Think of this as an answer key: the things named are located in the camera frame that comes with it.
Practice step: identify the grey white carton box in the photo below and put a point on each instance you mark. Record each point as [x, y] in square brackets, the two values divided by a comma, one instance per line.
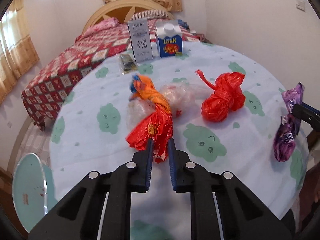
[140, 40]

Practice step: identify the left beige curtain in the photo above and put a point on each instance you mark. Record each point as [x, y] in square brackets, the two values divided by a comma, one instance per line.
[18, 53]

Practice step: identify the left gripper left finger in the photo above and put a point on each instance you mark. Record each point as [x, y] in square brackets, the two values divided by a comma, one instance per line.
[140, 180]

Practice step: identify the blue milk carton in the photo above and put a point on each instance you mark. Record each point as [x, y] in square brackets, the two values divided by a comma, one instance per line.
[169, 38]

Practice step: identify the purple plastic bag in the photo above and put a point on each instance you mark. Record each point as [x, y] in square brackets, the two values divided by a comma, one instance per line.
[284, 141]

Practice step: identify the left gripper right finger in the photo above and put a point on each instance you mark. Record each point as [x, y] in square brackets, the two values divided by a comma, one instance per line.
[181, 177]

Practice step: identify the red plastic bag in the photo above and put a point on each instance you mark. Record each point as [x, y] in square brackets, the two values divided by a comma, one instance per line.
[227, 96]

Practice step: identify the teal trash bin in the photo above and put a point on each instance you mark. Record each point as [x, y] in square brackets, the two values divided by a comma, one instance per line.
[33, 190]

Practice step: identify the orange red snack wrapper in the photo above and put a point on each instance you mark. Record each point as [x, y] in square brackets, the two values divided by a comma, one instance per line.
[157, 126]

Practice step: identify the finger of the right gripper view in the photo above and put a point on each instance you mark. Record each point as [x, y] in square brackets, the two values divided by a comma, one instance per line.
[308, 114]

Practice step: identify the clear plastic bag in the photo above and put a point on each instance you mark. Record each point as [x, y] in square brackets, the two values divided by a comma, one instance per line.
[179, 96]

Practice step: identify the white cloud pattern tablecloth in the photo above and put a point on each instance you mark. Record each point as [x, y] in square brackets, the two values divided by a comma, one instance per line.
[90, 131]

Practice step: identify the striped pillow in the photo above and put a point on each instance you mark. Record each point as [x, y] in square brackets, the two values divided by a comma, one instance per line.
[150, 15]

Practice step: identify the wall switch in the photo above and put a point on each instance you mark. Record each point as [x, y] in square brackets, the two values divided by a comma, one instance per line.
[300, 5]

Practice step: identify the bed with red checkered cover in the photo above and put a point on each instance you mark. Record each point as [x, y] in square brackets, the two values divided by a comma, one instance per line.
[48, 90]

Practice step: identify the beige wooden headboard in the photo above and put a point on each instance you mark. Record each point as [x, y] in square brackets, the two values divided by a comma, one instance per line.
[123, 10]

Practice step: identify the pink pillow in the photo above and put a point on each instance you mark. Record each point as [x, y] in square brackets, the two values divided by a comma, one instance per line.
[103, 25]

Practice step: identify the small dark foil packet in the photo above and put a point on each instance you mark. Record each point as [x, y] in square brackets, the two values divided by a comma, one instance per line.
[127, 64]

